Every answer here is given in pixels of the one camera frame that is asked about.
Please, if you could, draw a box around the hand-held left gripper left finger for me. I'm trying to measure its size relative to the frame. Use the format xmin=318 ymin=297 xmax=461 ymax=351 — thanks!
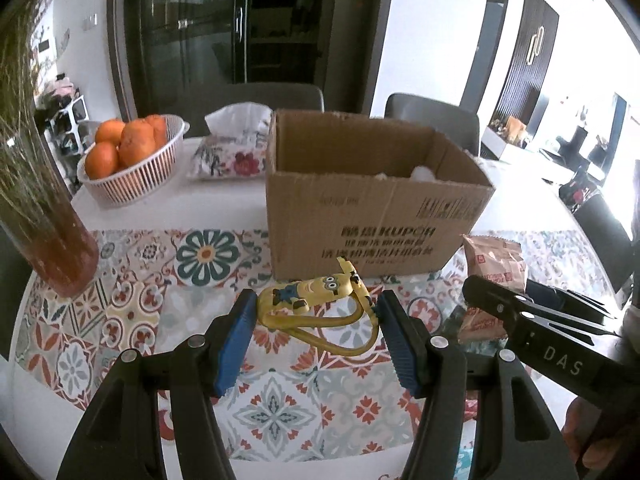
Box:
xmin=56 ymin=288 xmax=259 ymax=480

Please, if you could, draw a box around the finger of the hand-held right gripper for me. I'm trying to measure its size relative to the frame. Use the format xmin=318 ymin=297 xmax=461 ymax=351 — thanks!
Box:
xmin=462 ymin=274 xmax=539 ymax=334
xmin=525 ymin=279 xmax=619 ymax=324

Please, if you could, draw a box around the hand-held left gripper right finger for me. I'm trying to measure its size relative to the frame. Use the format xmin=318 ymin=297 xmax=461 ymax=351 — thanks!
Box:
xmin=376 ymin=290 xmax=593 ymax=480

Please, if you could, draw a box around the yellow cartoon rubber toy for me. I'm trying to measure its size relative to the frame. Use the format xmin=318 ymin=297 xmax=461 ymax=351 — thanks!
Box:
xmin=257 ymin=256 xmax=384 ymax=359

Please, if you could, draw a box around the brown cardboard box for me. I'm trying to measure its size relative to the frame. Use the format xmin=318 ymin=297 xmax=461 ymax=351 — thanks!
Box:
xmin=265 ymin=109 xmax=496 ymax=281

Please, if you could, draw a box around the person's right hand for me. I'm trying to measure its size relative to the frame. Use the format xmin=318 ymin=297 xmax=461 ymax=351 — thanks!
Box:
xmin=562 ymin=394 xmax=602 ymax=467

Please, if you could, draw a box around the patterned tile table mat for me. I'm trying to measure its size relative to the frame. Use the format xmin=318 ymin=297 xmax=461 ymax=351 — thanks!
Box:
xmin=10 ymin=227 xmax=622 ymax=480

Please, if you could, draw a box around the white low console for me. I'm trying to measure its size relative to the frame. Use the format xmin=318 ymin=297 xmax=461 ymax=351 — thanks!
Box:
xmin=480 ymin=127 xmax=576 ymax=163

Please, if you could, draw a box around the floral tissue pack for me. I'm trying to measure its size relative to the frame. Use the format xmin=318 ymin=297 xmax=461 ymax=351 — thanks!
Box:
xmin=187 ymin=129 xmax=271 ymax=181

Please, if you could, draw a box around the white plastic basket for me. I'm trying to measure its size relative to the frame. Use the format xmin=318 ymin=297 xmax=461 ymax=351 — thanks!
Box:
xmin=76 ymin=114 xmax=191 ymax=206

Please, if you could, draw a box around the glass vase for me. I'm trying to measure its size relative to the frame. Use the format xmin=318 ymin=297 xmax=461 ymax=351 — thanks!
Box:
xmin=0 ymin=195 xmax=100 ymax=299

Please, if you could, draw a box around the pile of oranges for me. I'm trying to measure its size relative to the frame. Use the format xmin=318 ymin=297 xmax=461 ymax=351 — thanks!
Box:
xmin=83 ymin=115 xmax=167 ymax=180

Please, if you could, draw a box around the white tissue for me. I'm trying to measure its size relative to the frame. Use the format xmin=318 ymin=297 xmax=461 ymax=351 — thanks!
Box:
xmin=204 ymin=102 xmax=274 ymax=137

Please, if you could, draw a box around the dark doorway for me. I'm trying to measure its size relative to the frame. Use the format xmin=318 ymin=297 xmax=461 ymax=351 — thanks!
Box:
xmin=460 ymin=0 xmax=510 ymax=117

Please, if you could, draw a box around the white shelf rack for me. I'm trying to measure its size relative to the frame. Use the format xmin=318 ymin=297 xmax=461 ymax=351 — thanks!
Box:
xmin=34 ymin=75 xmax=90 ymax=157

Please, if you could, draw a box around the dried flower bunch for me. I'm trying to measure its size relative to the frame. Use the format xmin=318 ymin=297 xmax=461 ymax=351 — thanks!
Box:
xmin=0 ymin=0 xmax=87 ymax=261

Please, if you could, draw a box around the black glass door cabinet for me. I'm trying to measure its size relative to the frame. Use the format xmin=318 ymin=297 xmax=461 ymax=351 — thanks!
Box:
xmin=107 ymin=0 xmax=399 ymax=122

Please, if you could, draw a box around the dark slatted wall panel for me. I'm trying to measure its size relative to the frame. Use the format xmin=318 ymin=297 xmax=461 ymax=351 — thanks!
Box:
xmin=492 ymin=0 xmax=561 ymax=132

